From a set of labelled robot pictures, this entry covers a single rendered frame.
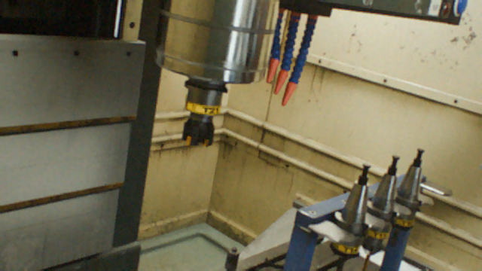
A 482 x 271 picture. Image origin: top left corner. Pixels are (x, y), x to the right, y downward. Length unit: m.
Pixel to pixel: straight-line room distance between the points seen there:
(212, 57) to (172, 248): 1.49
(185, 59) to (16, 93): 0.48
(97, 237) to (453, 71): 1.04
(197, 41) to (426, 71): 1.08
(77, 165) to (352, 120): 0.92
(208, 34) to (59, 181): 0.64
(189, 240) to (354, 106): 0.83
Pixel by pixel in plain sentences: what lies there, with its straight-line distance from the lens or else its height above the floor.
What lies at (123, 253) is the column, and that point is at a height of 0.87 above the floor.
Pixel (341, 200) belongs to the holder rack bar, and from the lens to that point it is 1.10.
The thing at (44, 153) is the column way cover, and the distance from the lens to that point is 1.22.
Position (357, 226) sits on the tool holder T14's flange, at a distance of 1.00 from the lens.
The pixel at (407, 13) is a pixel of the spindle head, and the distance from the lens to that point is 0.80.
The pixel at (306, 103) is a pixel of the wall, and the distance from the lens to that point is 1.93.
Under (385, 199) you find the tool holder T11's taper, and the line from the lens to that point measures 1.10.
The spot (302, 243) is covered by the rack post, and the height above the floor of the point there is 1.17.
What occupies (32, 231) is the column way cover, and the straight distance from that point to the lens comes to 1.29.
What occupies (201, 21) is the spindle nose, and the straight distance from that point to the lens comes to 0.72.
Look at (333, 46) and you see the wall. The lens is 1.86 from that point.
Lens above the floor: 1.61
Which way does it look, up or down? 17 degrees down
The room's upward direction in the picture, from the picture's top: 11 degrees clockwise
